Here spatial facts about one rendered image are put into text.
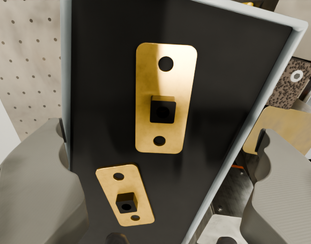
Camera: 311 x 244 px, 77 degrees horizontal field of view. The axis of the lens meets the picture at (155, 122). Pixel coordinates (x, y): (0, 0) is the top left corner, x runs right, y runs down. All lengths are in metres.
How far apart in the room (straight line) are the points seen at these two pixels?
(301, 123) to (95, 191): 0.25
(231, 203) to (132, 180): 0.21
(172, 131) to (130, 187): 0.07
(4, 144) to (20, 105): 1.25
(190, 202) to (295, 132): 0.17
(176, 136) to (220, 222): 0.21
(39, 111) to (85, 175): 0.59
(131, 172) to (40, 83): 0.58
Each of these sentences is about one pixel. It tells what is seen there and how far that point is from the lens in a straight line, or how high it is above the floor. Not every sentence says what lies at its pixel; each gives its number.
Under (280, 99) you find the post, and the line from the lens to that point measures 0.24.
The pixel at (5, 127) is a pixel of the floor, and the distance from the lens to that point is 1.91.
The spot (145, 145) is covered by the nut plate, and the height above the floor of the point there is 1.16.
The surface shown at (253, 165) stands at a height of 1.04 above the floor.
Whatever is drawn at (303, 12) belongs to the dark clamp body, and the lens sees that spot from 0.25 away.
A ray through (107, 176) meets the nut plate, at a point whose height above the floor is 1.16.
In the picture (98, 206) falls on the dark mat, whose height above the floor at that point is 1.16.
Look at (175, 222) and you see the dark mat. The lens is 0.24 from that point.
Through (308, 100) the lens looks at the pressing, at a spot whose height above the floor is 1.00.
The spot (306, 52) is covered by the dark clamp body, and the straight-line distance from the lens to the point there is 0.26.
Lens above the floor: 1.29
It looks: 60 degrees down
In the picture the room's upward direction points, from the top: 180 degrees counter-clockwise
